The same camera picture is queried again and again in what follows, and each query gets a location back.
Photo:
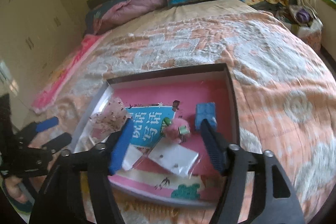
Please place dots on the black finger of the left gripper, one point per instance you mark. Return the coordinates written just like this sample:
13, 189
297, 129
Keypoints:
58, 143

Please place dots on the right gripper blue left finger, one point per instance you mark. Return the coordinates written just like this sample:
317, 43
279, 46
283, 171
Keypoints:
120, 147

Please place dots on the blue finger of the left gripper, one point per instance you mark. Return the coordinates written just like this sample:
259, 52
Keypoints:
47, 124

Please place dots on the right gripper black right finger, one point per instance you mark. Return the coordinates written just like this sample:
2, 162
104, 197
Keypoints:
216, 147

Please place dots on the white card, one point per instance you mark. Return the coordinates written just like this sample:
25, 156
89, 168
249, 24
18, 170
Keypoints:
131, 157

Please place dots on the polka dot fabric bow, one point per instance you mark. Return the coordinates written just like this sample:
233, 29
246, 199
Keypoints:
109, 120

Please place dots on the blue square hair clip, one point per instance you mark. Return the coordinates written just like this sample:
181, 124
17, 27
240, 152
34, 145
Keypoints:
205, 111

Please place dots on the earring card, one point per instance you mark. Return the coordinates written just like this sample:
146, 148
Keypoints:
173, 157

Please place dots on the amber spiral hair clip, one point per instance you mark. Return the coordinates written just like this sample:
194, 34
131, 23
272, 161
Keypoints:
150, 208

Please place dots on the person's left hand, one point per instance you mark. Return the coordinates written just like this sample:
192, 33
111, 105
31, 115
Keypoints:
14, 191

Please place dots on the grey tray box pink inside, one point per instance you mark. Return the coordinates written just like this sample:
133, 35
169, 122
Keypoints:
149, 98

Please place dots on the orange cloud pattern quilt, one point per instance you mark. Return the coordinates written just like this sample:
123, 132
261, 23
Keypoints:
284, 91

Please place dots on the pink cartoon blanket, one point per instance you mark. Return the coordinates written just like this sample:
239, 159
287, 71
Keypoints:
60, 76

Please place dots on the floral fabric laundry bag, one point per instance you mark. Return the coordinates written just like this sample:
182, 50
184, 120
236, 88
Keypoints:
307, 26

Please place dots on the pink and teal duvet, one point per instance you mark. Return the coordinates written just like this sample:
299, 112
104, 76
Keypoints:
114, 13

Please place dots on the cream wardrobe with black handles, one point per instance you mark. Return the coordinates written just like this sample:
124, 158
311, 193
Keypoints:
36, 36

